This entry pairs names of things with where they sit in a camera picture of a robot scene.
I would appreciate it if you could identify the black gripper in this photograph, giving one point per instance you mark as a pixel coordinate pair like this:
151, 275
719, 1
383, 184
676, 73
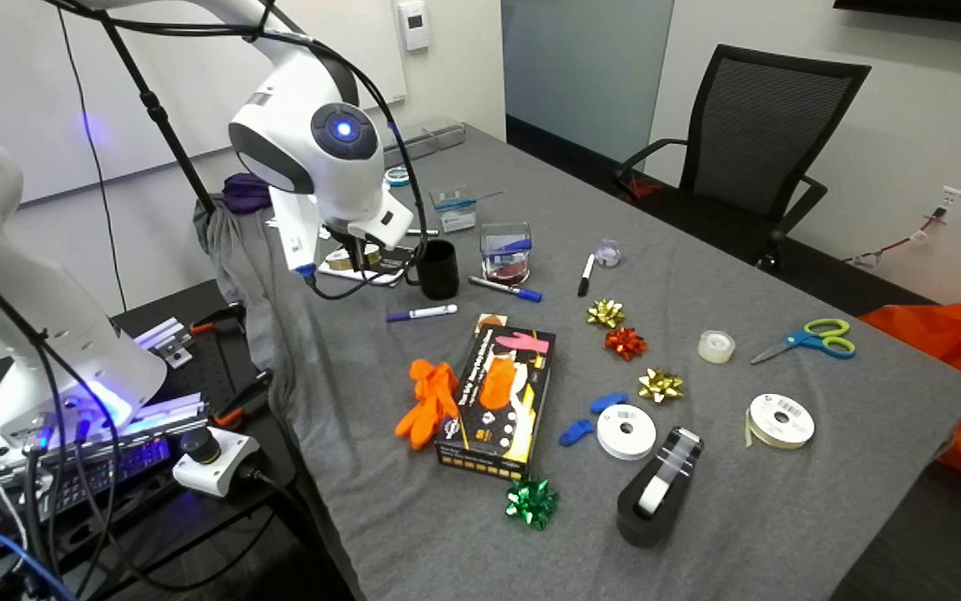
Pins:
353, 233

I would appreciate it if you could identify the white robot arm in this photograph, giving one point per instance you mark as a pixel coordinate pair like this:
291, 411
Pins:
302, 135

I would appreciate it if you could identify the blue and white tape roll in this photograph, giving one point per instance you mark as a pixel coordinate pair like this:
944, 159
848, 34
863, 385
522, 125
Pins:
400, 178

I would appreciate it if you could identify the black tape dispenser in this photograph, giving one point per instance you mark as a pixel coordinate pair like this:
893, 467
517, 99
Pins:
659, 487

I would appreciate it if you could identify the black tablet device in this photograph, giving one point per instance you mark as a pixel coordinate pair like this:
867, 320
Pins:
393, 275

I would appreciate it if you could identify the black mug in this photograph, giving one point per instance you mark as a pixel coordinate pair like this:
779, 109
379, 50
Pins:
438, 271

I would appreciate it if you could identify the white marker with blue cap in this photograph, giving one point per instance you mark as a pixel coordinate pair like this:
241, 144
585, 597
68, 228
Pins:
423, 314

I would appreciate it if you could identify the purple cloth bundle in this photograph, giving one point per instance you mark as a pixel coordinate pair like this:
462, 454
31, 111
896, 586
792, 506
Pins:
244, 190

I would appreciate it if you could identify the clear plastic tray organizer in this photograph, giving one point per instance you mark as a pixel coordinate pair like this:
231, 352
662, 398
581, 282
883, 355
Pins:
435, 141

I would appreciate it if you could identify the small brown roll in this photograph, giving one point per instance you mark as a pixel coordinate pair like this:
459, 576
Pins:
489, 320

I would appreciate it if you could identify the clear cup with markers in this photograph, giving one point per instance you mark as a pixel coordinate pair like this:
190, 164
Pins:
507, 267

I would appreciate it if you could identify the blue pen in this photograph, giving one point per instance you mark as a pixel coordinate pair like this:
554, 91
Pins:
509, 287

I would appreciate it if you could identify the orange gloves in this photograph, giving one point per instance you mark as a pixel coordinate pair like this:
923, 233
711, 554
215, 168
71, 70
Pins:
428, 403

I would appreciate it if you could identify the black box with orange tools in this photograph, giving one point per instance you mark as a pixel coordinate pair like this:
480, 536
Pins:
500, 394

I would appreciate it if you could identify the silver metal clamp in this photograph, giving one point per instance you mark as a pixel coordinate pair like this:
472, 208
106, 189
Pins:
166, 339

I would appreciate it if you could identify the black marker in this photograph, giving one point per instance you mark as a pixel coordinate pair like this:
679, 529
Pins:
585, 275

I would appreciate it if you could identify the black tripod pole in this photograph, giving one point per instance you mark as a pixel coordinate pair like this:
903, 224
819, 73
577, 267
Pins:
151, 105

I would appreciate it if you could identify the small clear round container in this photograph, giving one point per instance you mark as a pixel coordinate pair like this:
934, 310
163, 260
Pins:
608, 255

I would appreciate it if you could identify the gold gift bow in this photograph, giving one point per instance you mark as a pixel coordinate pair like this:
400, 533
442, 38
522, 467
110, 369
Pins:
605, 314
659, 385

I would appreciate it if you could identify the red gift bow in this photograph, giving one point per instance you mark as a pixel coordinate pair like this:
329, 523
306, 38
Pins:
626, 341

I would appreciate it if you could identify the blue plastic clip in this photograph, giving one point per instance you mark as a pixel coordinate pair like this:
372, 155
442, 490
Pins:
588, 418

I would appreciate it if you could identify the green gift bow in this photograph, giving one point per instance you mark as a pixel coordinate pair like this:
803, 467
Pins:
532, 502

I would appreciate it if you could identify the silver control box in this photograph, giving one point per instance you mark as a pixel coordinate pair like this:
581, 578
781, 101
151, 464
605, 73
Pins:
93, 436

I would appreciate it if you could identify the black mesh office chair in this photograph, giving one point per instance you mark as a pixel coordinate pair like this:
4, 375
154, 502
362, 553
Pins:
765, 122

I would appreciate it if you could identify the grey tablecloth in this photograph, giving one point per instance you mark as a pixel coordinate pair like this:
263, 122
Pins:
727, 502

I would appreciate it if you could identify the white spool with gold ribbon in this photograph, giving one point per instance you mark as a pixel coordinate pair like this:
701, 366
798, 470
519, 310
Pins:
781, 421

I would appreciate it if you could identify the blue and green scissors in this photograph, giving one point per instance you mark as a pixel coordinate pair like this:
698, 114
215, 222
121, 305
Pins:
819, 339

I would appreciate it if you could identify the orange fabric bag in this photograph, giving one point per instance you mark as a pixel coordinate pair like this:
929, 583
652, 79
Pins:
960, 378

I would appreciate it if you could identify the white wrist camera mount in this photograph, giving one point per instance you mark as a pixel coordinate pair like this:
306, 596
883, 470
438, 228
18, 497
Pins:
285, 222

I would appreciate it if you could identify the white wall thermostat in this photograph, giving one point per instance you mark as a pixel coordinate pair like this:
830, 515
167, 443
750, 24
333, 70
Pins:
417, 20

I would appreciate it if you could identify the white wall outlet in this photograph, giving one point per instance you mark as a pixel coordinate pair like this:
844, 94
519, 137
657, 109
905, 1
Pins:
952, 206

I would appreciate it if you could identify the black wall television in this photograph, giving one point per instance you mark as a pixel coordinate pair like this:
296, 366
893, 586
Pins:
926, 3

